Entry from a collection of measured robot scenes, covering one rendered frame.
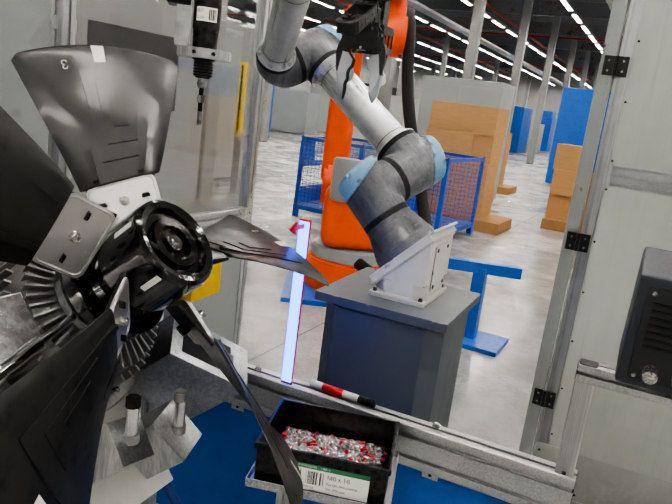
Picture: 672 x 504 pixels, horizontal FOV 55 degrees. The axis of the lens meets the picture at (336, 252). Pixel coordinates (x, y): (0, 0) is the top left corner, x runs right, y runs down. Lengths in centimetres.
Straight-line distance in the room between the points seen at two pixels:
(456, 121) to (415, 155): 731
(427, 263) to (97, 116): 76
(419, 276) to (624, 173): 125
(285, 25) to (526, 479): 103
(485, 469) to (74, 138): 85
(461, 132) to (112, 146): 799
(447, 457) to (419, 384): 25
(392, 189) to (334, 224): 319
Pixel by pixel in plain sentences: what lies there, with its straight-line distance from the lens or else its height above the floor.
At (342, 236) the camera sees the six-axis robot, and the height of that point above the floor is 48.
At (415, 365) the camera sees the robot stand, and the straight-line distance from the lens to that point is 141.
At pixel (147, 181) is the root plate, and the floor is 128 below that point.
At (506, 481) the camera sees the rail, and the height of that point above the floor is 82.
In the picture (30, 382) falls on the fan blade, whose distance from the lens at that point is 62.
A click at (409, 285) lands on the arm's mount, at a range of 143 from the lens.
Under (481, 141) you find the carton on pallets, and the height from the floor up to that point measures 115.
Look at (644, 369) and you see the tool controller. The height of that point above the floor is 108.
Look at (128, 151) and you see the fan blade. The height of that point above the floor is 131.
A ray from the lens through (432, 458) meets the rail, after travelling 123.
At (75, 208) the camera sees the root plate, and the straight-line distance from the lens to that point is 80.
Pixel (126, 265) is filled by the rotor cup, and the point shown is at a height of 120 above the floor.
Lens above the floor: 141
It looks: 13 degrees down
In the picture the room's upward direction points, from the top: 7 degrees clockwise
